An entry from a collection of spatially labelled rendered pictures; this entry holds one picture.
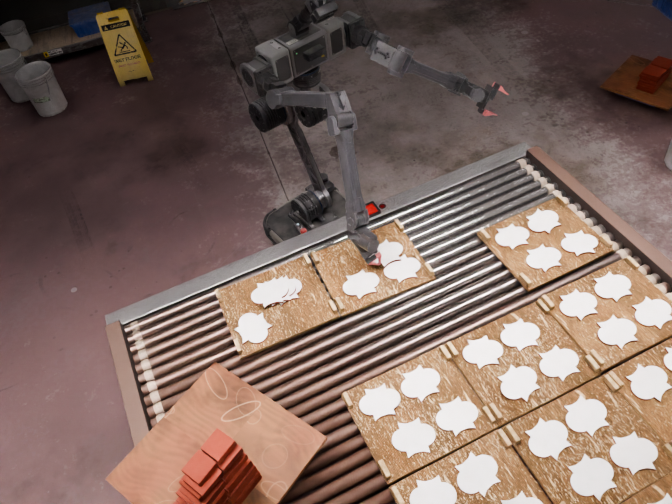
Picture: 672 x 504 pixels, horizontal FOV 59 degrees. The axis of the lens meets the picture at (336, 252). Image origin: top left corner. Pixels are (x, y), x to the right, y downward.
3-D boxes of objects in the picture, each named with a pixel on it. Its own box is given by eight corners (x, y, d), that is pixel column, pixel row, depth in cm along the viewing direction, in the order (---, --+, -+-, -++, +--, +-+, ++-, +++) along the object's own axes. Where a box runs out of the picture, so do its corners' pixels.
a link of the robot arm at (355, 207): (346, 111, 220) (324, 117, 215) (356, 110, 216) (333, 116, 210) (364, 221, 233) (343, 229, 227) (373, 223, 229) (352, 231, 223)
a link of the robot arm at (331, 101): (354, 87, 213) (332, 91, 207) (357, 125, 218) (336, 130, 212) (284, 85, 246) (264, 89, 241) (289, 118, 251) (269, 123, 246)
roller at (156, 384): (143, 389, 224) (139, 382, 220) (565, 200, 264) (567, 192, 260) (146, 399, 221) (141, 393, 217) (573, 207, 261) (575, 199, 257)
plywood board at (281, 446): (107, 481, 187) (105, 479, 185) (215, 363, 210) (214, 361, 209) (220, 583, 164) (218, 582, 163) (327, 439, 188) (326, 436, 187)
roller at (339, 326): (149, 410, 218) (144, 404, 214) (580, 214, 258) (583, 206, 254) (152, 421, 215) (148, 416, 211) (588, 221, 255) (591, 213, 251)
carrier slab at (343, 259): (310, 256, 252) (310, 254, 251) (397, 223, 259) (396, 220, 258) (342, 317, 230) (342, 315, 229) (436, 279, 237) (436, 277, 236)
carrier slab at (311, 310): (215, 293, 244) (214, 291, 243) (306, 257, 252) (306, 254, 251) (240, 360, 222) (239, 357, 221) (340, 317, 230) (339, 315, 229)
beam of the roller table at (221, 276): (109, 323, 248) (104, 315, 244) (523, 150, 291) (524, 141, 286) (113, 338, 243) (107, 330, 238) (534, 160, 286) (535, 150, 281)
